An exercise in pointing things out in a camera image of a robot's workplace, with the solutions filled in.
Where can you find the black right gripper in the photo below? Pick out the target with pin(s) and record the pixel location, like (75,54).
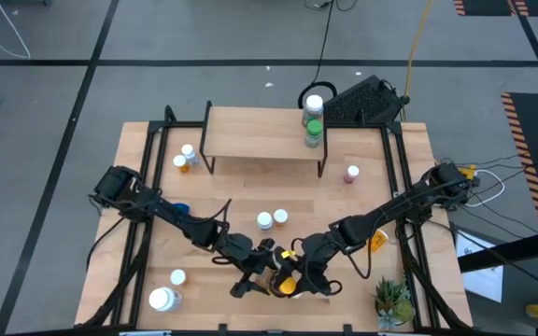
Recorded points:
(315,259)

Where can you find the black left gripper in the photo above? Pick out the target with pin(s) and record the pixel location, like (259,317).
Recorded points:
(257,256)

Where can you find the brown bottle yellow cap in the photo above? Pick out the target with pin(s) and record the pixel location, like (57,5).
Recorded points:
(287,285)

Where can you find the white aspirin bottle green label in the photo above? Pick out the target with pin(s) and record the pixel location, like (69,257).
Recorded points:
(264,219)

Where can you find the orange pill vial white cap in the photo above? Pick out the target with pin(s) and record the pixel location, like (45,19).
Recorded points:
(180,161)
(379,240)
(280,216)
(178,277)

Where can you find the large white bottle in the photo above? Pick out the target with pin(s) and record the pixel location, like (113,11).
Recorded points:
(161,299)

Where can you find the Tums bottle blue cap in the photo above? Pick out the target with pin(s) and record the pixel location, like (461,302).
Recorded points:
(182,208)

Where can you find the pink bottle white cap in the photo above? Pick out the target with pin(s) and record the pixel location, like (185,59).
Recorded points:
(352,172)

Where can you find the green cap bottle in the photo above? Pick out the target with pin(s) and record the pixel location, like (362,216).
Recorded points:
(314,128)

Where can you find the clear bottle white cap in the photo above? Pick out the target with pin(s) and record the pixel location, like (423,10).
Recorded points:
(314,103)

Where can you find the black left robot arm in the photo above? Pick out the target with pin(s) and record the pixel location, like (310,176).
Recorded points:
(166,212)

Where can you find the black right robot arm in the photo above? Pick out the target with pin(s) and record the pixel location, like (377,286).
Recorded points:
(390,210)

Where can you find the wooden shelf black legs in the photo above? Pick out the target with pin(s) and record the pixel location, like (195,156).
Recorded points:
(250,135)

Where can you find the succulent plant in pot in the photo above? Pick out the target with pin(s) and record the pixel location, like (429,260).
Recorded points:
(392,298)

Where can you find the white paper sheet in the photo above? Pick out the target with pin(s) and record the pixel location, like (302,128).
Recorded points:
(481,280)

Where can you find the yellow plug power strip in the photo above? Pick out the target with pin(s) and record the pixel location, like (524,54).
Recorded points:
(469,172)

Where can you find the black beam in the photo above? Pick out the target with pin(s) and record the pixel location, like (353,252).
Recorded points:
(512,252)

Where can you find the black metal rig frame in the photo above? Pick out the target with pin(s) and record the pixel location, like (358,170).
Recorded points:
(194,124)

